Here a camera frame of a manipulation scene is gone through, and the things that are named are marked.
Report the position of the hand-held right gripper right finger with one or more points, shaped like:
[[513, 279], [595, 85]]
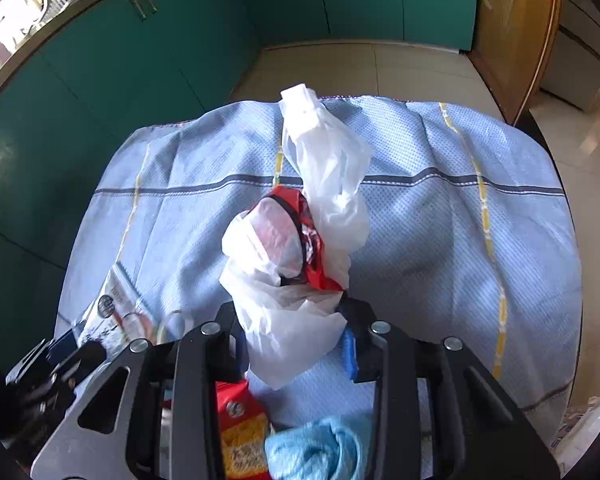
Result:
[[351, 355]]

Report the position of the trash bin with white liner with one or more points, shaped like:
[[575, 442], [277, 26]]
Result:
[[590, 425]]

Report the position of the grey refrigerator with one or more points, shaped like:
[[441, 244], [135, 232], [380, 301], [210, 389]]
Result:
[[575, 60]]

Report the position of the red foil snack wrapper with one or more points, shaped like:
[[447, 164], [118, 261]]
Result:
[[290, 196]]

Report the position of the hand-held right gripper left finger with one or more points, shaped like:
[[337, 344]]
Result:
[[227, 340]]

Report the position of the red yellow snack packet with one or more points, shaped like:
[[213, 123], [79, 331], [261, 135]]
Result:
[[242, 430]]

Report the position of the wooden framed glass door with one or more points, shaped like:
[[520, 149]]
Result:
[[515, 35]]

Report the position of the blue checked tablecloth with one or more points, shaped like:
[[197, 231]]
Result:
[[430, 240]]

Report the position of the white plastic bag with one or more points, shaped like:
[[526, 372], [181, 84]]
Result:
[[325, 170]]

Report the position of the teal kitchen cabinet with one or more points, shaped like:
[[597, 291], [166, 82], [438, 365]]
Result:
[[155, 85]]

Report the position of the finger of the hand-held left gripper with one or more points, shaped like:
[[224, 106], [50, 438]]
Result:
[[87, 357]]

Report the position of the printed clear plastic wrapper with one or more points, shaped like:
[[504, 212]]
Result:
[[110, 305]]

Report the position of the blue face mask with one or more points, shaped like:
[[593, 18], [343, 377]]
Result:
[[315, 450]]

